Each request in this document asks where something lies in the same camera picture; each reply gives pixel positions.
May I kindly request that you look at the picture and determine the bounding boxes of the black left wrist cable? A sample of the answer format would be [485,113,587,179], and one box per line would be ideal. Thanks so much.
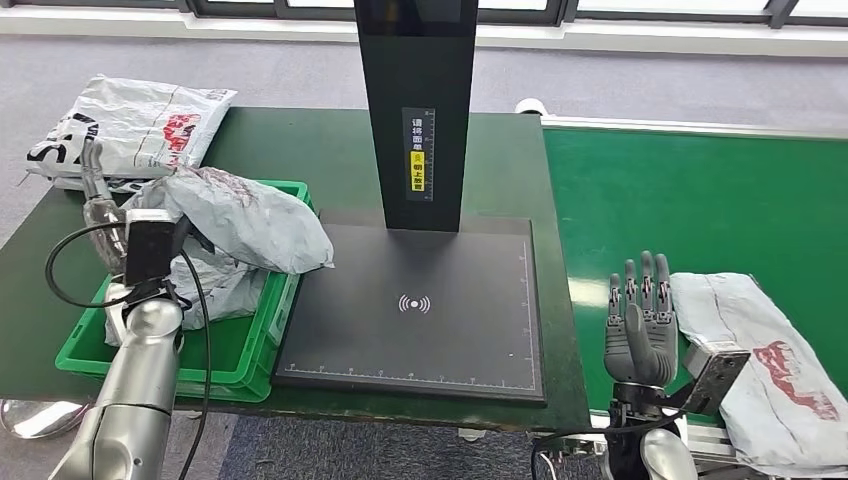
[44,221,213,480]

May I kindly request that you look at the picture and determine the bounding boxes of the white window sill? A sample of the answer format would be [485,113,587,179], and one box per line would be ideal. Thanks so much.
[0,3,848,60]

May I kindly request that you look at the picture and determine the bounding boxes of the black inbound scanning machine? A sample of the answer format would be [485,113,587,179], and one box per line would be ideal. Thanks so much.
[272,0,548,405]

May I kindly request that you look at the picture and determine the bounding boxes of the grey parcel bag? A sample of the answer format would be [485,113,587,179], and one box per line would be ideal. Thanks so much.
[122,165,336,276]
[104,238,270,346]
[669,271,848,478]

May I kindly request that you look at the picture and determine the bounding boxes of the green conveyor belt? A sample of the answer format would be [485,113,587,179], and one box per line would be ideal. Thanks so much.
[543,127,848,425]

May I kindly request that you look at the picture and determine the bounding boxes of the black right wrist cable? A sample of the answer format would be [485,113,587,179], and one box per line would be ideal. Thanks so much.
[529,410,684,480]

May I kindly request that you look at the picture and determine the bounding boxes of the aluminium conveyor frame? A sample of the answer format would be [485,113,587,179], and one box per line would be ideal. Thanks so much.
[516,97,848,480]

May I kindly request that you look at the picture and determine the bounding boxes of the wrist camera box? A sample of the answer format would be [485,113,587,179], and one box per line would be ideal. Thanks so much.
[124,209,177,287]
[682,341,752,417]

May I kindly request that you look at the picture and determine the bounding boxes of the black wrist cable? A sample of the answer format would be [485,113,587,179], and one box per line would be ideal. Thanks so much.
[529,410,684,480]
[44,221,213,480]

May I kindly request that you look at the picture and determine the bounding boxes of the black and yellow label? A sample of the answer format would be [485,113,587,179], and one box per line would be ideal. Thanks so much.
[401,107,437,202]

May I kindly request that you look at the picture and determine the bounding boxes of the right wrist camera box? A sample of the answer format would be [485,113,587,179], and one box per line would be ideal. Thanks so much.
[682,341,752,417]

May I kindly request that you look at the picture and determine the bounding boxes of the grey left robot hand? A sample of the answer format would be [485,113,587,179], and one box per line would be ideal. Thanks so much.
[79,137,130,276]

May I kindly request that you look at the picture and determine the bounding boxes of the dark green table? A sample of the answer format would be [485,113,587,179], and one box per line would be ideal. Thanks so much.
[0,105,592,435]

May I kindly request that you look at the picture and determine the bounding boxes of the white printed parcel bag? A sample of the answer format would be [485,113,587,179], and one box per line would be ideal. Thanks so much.
[51,173,157,195]
[26,74,238,179]

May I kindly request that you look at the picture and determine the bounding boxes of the green plastic crate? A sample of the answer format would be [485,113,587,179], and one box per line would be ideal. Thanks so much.
[54,178,313,404]

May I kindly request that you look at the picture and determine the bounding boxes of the dark window frame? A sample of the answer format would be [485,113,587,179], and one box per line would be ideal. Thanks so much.
[0,0,848,28]

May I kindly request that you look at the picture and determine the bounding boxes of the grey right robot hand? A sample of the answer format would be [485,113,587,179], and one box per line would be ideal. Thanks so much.
[602,250,680,389]

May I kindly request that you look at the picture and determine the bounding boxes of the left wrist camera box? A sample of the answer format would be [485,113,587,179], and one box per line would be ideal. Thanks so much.
[124,209,177,287]

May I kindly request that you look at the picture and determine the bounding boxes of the chrome round base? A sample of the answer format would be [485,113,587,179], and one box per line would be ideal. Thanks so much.
[0,400,91,441]

